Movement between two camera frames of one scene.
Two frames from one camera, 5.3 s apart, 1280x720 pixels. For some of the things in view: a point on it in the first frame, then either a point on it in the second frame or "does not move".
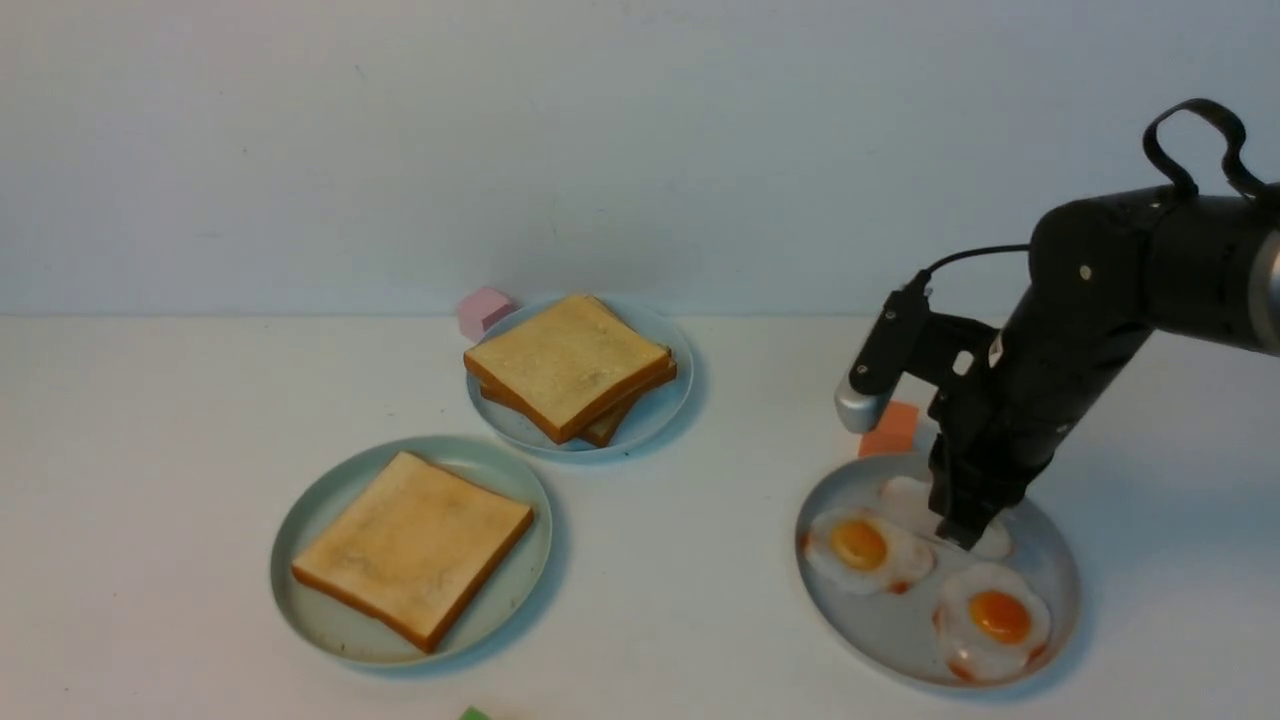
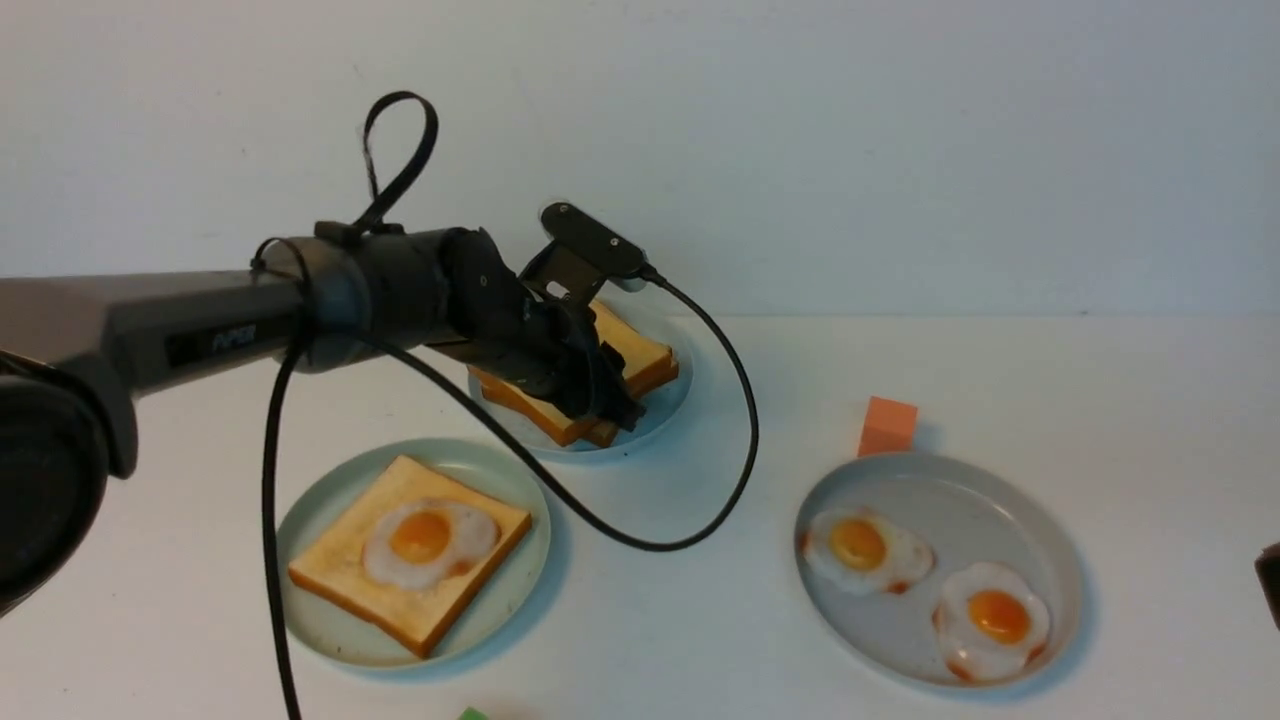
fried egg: x=907 y=499 -> x=419 y=544
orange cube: x=894 y=433 does not move
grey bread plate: x=655 y=413 does not move
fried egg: x=865 y=549 does not move
